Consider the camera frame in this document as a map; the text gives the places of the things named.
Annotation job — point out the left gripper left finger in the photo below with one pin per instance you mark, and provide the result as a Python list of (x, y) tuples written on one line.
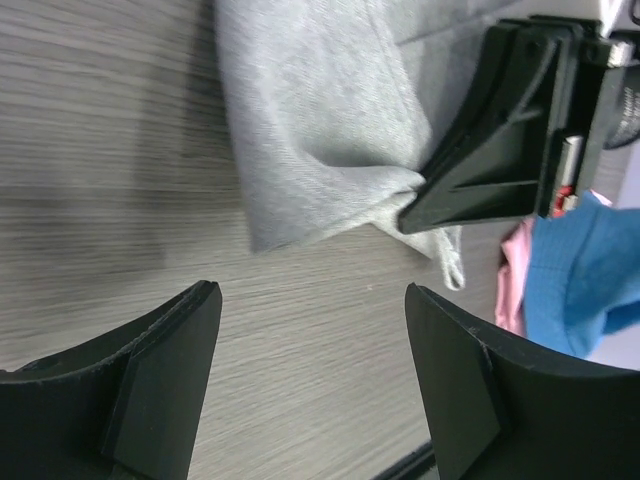
[(124, 405)]

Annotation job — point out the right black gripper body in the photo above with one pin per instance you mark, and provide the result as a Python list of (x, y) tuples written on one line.
[(602, 105)]

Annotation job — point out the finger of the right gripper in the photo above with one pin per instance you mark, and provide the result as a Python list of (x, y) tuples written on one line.
[(489, 164)]

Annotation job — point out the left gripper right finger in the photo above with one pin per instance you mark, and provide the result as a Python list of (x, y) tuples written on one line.
[(499, 406)]

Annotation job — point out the grey cloth napkin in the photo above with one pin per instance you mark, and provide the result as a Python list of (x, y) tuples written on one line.
[(334, 107)]

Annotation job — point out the pink cloth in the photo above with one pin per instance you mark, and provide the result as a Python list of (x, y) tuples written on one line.
[(515, 280)]

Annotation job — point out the blue cloth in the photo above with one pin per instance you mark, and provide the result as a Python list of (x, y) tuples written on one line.
[(583, 277)]

